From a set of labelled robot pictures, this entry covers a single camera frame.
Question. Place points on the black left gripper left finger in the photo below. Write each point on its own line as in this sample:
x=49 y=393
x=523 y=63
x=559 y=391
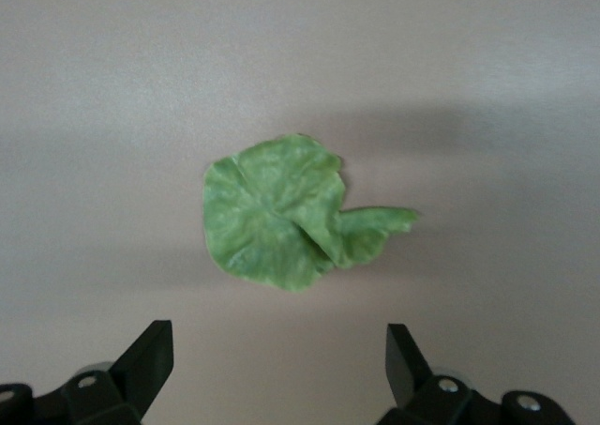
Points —
x=140 y=373

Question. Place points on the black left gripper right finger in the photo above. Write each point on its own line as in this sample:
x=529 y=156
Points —
x=412 y=378

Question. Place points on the green lettuce leaf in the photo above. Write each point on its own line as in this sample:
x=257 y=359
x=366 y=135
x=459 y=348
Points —
x=262 y=218

